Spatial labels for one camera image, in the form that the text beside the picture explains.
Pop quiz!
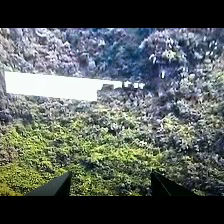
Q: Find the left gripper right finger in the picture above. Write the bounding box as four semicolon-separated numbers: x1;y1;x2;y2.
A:
150;171;198;197

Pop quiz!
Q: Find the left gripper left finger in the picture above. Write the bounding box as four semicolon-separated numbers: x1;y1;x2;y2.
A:
25;171;73;197

